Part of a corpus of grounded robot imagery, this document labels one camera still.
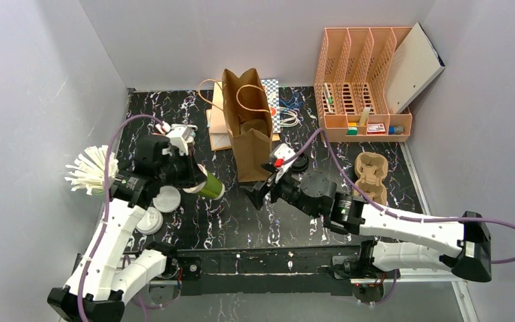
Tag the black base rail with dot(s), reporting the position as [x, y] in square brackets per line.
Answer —
[338, 262]

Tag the white folder board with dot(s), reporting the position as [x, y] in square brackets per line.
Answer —
[415, 64]

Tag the cardboard cup carrier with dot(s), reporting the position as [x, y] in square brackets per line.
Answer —
[371, 169]

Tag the brown paper bag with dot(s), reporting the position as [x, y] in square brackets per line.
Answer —
[248, 122]

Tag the black coffee cup lid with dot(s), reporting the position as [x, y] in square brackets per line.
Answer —
[300, 164]

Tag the orange file organizer rack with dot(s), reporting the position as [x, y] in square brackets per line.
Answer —
[350, 85]

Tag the checkered paper sheet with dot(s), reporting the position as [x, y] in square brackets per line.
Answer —
[271, 86]

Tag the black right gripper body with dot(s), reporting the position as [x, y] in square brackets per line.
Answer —
[265, 190]

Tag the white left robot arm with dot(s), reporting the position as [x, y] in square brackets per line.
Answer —
[97, 290]

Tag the white lid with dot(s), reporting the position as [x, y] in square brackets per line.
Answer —
[167, 200]
[151, 222]

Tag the green paper coffee cup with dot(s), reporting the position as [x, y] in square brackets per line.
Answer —
[211, 188]

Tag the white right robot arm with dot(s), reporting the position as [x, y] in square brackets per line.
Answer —
[460, 245]

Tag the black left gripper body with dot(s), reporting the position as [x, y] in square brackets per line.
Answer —
[194, 173]

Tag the green cup of stirrers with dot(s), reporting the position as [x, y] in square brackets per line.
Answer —
[88, 170]

